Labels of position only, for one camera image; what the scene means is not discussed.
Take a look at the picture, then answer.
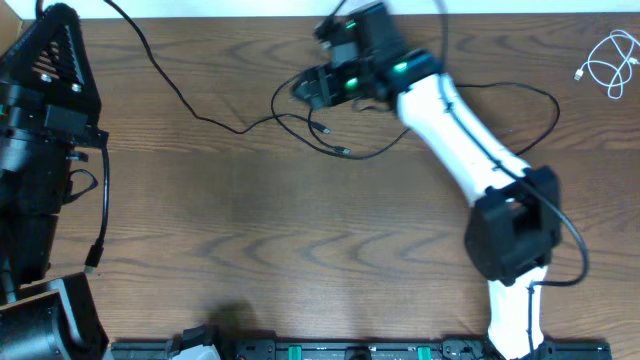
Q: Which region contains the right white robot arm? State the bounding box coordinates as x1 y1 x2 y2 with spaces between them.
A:
291 1 560 359

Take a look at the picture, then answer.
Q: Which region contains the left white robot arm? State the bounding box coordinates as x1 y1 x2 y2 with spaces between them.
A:
1 3 109 359

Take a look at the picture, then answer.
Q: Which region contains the white usb cable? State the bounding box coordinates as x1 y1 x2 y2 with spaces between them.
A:
573 28 640 100

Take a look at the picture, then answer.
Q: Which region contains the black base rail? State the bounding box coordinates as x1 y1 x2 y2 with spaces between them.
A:
109 324 614 360

